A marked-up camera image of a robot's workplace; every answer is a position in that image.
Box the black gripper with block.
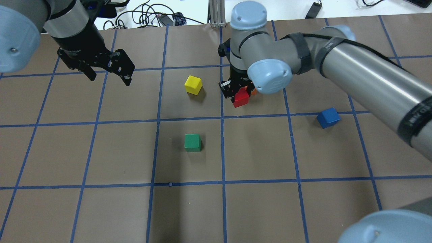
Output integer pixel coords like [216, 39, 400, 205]
[218, 67, 254, 103]

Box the black idle gripper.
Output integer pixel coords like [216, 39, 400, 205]
[56, 30, 135, 86]

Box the red wooden block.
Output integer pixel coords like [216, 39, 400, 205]
[233, 87, 250, 108]

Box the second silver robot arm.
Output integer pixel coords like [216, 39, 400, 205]
[0, 0, 135, 86]

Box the silver robot arm holding block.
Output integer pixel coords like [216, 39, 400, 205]
[218, 1, 432, 160]

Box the yellow wooden block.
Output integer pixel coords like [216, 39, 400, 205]
[184, 75, 203, 96]

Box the green wooden block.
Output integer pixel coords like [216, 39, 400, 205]
[184, 134, 202, 153]

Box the blue wooden block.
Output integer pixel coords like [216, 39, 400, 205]
[316, 107, 341, 129]

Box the black power adapter brick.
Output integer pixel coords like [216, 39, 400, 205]
[305, 2, 322, 19]

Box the aluminium frame post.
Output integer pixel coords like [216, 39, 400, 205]
[207, 0, 226, 28]

